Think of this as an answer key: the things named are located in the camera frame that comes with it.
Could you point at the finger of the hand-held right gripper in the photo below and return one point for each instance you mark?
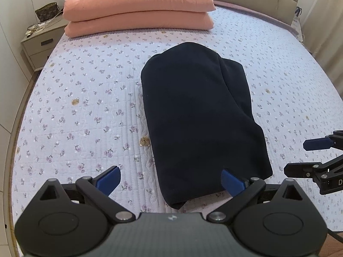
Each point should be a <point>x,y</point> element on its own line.
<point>316,144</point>
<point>301,170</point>

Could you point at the navy hoodie with white stripes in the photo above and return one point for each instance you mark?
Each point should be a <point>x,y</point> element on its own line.
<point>193,112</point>

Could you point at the mauve mattress edge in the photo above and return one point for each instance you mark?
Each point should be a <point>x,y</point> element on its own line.
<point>257,13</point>

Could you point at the floral quilted bed cover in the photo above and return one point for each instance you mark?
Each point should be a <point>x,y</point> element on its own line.
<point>80,99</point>

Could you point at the beige nightstand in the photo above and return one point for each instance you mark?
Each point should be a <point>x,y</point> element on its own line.
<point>40,46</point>

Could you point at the brown patterned bag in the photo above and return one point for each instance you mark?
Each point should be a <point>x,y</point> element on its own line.
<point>47,12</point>

